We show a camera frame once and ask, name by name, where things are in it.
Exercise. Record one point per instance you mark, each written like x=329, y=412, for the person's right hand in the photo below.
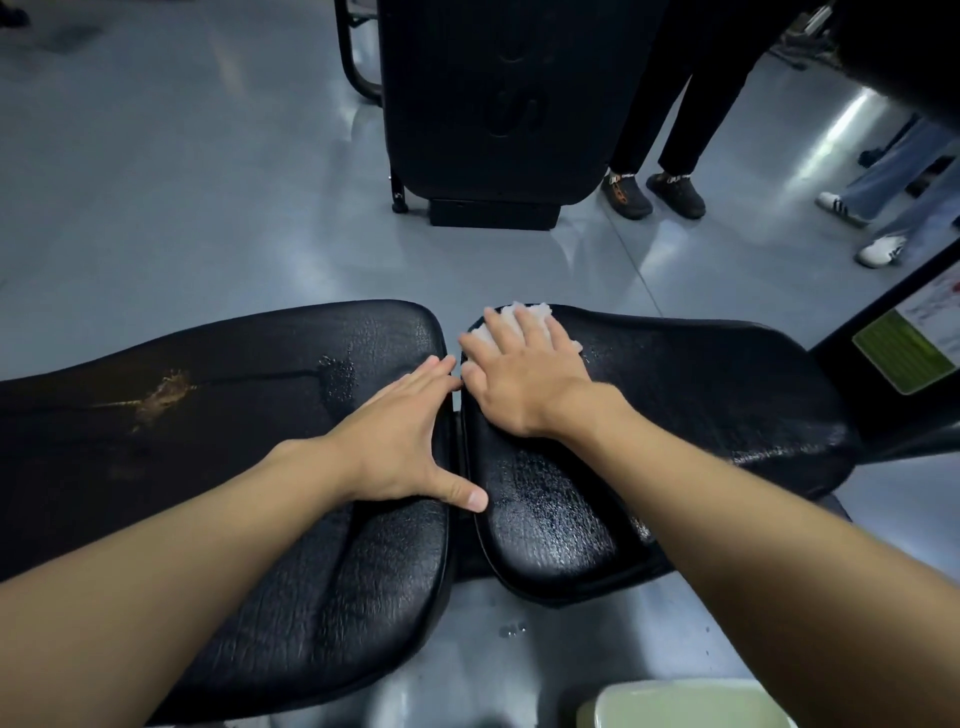
x=536, y=390

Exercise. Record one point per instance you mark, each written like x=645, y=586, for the person's left hand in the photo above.
x=397, y=442

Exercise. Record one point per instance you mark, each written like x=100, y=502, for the person's left thumb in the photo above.
x=461, y=493

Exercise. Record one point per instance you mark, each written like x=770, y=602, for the person's right middle finger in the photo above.
x=506, y=334

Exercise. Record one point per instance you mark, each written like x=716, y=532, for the person's right thumb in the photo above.
x=474, y=386

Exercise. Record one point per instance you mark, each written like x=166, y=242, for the person's right little finger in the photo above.
x=564, y=339

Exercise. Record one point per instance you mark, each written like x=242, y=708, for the white wet wipe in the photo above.
x=509, y=313

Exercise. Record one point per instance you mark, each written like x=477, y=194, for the person's right forearm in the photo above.
x=765, y=555

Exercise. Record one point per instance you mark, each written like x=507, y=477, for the person's left forearm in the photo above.
x=165, y=577

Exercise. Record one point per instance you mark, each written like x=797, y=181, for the black wet seat pad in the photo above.
x=705, y=390

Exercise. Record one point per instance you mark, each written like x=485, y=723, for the black stained seat pad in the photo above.
x=247, y=360

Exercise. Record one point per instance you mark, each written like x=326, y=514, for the black padded machine backrest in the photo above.
x=495, y=97

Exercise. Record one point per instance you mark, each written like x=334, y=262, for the white plastic bin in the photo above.
x=675, y=709

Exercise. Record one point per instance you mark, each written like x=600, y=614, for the green and white instruction label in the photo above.
x=911, y=341

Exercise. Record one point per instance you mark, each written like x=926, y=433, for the black curved machine pad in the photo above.
x=900, y=52

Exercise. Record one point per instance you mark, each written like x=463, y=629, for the black metal tube frame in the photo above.
x=352, y=67

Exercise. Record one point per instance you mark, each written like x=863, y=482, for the black machine frame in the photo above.
x=900, y=420

